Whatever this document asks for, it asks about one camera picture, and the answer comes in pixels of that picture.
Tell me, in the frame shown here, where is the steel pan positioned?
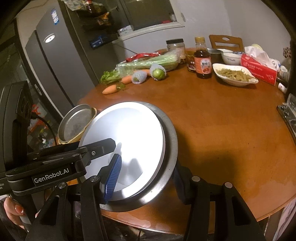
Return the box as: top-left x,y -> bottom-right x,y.
57,103 -> 93,143

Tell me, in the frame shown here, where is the yellow shell-shaped plate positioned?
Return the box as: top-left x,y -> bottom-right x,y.
58,106 -> 98,145

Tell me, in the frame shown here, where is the large steel bowl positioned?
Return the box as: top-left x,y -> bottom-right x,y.
99,101 -> 179,213

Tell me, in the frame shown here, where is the red instant noodle bowl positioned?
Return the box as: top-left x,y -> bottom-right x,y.
111,121 -> 166,201

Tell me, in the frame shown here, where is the person's left hand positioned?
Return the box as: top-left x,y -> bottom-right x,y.
4,197 -> 27,230

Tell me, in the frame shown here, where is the black remote device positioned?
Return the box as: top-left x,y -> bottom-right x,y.
277,93 -> 296,142

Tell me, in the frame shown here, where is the front carrot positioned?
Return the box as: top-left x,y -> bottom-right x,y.
102,83 -> 125,95

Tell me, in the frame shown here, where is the carrot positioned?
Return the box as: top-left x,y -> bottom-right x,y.
142,69 -> 151,76
121,75 -> 132,85
102,83 -> 125,95

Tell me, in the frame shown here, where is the grey refrigerator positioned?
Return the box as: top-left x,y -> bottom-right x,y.
25,1 -> 118,116

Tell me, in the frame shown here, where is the white dish of greens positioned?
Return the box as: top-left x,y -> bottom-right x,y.
212,63 -> 259,87

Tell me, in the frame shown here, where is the red tissue box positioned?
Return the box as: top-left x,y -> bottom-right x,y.
241,54 -> 278,86

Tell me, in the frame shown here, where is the blue box on shelf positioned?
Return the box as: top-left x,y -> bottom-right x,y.
89,36 -> 103,49

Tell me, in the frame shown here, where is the netted green fruit left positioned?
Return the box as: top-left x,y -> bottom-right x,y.
132,70 -> 147,84

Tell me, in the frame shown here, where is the netted green fruit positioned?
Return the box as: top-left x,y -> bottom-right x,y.
149,64 -> 167,81
132,70 -> 147,84

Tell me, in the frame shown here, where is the white ceramic bowl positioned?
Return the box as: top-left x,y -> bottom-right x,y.
222,52 -> 241,65

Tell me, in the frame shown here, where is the red snack bag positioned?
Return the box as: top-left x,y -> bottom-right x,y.
125,52 -> 161,62

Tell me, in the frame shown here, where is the dark sauce bottle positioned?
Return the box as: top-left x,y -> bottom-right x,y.
194,37 -> 212,79

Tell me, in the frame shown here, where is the netted green fruit right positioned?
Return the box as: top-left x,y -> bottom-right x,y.
149,64 -> 167,81

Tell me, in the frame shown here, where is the bagged celery bunch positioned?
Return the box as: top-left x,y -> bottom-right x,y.
99,50 -> 181,85

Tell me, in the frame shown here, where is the chili sauce jar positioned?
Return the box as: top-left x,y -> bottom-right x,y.
185,48 -> 196,72

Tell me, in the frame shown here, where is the wooden chair back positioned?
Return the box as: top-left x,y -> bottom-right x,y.
209,35 -> 244,52

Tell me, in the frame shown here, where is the black-lid glass jar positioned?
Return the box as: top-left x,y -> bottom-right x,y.
166,39 -> 186,63

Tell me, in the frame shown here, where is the window with white frame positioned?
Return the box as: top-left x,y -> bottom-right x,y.
107,1 -> 186,44

